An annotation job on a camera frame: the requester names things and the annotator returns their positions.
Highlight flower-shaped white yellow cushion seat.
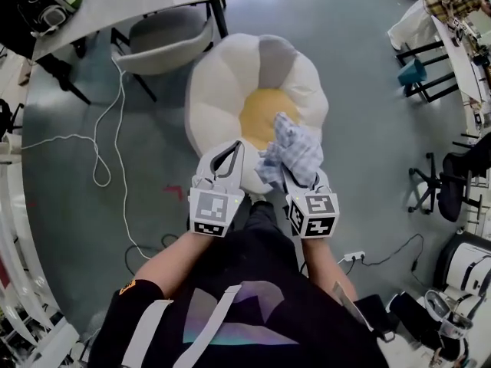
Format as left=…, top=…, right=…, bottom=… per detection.
left=184, top=32, right=330, bottom=202

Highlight person's white shoe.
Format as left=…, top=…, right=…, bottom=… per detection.
left=245, top=192, right=272, bottom=207

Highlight long white cable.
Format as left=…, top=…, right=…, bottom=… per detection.
left=21, top=51, right=154, bottom=261

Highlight white belt pouch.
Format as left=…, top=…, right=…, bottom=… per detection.
left=375, top=331, right=417, bottom=368

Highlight teal waste bin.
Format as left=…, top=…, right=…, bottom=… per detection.
left=397, top=58, right=429, bottom=88

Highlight black office chair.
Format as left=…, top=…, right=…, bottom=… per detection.
left=408, top=132, right=491, bottom=224

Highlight black power cable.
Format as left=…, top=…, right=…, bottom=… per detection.
left=362, top=232, right=426, bottom=274
left=124, top=234, right=181, bottom=275

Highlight grey shell chair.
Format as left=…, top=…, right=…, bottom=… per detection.
left=110, top=5, right=216, bottom=103

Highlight white desk with black legs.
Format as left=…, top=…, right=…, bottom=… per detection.
left=394, top=13, right=491, bottom=104

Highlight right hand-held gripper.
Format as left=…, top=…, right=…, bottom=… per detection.
left=281, top=163, right=341, bottom=240

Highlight person's right forearm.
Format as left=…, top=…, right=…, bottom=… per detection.
left=298, top=235, right=360, bottom=306

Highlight white and black machine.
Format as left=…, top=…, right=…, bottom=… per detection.
left=433, top=231, right=491, bottom=308

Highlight person's left forearm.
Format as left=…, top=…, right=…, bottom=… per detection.
left=133, top=230, right=214, bottom=301

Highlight white harness strap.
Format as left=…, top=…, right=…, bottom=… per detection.
left=121, top=299, right=174, bottom=368
left=331, top=280, right=375, bottom=333
left=187, top=284, right=242, bottom=368

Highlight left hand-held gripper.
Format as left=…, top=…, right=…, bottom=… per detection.
left=189, top=140, right=246, bottom=240

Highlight white and grey device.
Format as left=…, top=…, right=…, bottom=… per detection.
left=423, top=289, right=476, bottom=340

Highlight white shelving unit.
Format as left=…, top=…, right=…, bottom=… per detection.
left=0, top=140, right=80, bottom=368

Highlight person's black shirt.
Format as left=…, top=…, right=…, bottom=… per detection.
left=87, top=278, right=388, bottom=368

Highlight person's black trousers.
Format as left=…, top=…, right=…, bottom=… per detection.
left=214, top=201, right=302, bottom=287

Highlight blue checkered cloth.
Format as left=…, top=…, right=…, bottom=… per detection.
left=255, top=111, right=325, bottom=189

